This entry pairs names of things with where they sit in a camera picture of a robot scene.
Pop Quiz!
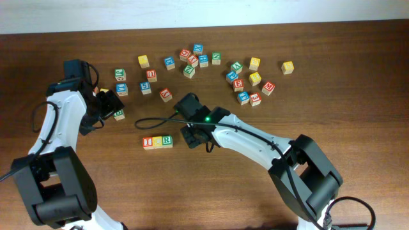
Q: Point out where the green R block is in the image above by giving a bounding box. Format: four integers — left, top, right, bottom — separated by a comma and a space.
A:
162, 135, 173, 148

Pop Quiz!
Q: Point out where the yellow C block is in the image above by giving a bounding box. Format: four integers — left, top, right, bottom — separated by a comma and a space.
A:
152, 136, 163, 149

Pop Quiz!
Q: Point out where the red I block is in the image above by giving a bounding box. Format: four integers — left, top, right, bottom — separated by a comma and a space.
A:
143, 137, 154, 150

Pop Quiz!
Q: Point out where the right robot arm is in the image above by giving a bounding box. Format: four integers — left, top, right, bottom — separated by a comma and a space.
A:
178, 106, 343, 229

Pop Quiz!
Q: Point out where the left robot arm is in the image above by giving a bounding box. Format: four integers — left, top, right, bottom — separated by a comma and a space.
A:
11, 79, 126, 229

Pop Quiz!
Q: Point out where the green 8 block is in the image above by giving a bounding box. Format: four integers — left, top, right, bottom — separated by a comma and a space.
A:
113, 109, 125, 121

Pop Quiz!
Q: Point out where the blue L block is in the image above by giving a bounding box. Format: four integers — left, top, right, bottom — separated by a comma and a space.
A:
116, 83, 128, 96

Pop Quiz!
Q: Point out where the green J block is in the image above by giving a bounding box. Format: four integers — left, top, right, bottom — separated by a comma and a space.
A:
114, 68, 127, 81

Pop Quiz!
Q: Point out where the blue 5 block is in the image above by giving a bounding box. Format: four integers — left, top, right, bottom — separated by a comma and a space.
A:
139, 82, 151, 95

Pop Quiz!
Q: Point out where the red K block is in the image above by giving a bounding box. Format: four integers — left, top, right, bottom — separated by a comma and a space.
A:
159, 88, 173, 102

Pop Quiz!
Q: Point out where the red U block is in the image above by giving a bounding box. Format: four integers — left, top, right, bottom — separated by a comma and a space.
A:
146, 70, 157, 82

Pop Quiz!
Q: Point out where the yellow block upper left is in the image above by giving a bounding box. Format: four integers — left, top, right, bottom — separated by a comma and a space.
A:
137, 55, 150, 68

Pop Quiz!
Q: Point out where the blue 1 block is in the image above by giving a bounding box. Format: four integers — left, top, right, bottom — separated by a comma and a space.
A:
237, 91, 250, 105

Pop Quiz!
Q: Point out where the green Z block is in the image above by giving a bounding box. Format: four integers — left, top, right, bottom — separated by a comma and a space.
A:
183, 65, 196, 79

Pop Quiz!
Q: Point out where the red E block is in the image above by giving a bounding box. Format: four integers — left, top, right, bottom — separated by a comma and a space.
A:
232, 79, 244, 92

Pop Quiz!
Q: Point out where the blue P block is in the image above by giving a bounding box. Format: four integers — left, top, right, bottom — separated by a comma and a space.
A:
226, 71, 238, 84

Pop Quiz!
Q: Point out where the red 3 block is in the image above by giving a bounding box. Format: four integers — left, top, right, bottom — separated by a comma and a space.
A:
249, 93, 262, 106

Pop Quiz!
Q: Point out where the blue H block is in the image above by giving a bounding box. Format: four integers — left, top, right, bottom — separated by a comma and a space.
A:
199, 54, 208, 68

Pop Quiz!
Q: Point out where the red X block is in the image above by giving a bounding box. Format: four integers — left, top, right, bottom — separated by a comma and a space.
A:
187, 54, 199, 68

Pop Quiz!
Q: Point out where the blue D block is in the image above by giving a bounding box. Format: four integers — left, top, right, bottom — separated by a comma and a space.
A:
164, 56, 175, 70

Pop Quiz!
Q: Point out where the green V block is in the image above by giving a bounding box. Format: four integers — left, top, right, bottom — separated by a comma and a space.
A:
231, 61, 243, 74

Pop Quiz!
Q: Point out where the green N block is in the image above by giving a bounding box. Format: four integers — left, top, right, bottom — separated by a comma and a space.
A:
212, 52, 221, 65

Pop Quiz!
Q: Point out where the red G block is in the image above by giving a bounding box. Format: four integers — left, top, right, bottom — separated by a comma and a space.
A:
180, 49, 191, 62

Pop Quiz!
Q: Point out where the yellow block centre right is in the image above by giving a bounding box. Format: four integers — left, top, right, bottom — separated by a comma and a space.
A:
249, 72, 261, 86

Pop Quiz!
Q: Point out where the red M block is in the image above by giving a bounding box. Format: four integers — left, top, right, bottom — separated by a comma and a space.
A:
261, 81, 275, 96

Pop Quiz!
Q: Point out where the yellow block upper right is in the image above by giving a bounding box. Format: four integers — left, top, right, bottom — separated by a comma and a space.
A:
249, 57, 261, 71

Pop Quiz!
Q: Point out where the yellow S block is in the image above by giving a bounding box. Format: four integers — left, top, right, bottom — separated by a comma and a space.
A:
281, 61, 295, 75

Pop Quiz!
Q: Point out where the left camera cable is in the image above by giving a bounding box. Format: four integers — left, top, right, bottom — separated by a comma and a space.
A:
0, 101, 60, 183

